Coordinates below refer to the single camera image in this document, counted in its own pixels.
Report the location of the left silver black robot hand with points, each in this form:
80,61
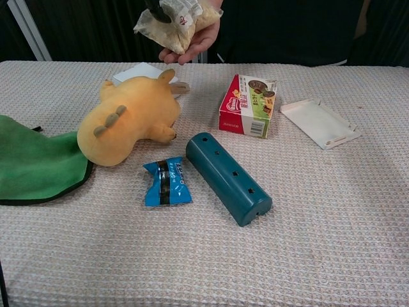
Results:
158,11

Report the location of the person's open bare hand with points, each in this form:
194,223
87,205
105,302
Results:
204,41

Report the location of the clear bag of yellow grains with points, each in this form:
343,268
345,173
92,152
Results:
182,35

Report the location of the person's black clothed torso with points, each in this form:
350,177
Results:
281,32

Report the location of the white cardboard box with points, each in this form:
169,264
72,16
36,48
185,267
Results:
137,72

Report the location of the black curtain panel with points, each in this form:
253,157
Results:
12,35
380,32
96,32

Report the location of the red green cookie box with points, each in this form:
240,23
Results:
246,108

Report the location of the yellow plush toy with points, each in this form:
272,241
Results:
128,124

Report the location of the teal perforated cylinder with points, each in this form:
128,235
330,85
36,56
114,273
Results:
227,179

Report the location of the white plastic tray lid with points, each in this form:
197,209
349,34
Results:
319,123

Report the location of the blue snack packet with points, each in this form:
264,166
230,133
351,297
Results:
167,182

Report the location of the green microfibre cloth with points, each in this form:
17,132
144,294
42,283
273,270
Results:
35,166

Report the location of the beige woven tablecloth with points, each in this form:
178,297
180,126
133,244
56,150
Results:
204,249

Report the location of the white frame pole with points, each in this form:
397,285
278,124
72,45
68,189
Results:
30,32
202,57

